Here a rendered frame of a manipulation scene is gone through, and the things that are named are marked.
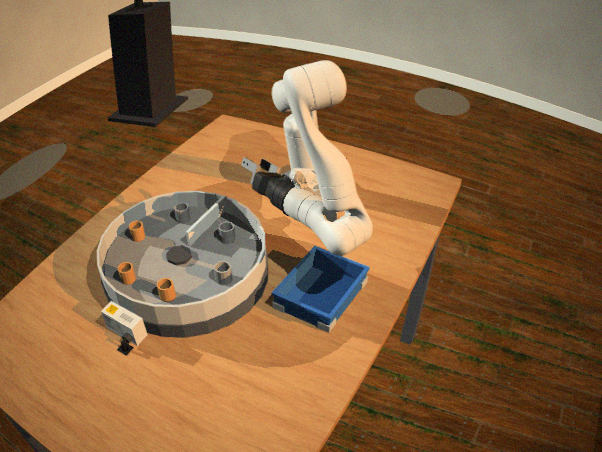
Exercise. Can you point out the blue open-top crate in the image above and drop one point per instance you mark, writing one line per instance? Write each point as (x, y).
(320, 280)

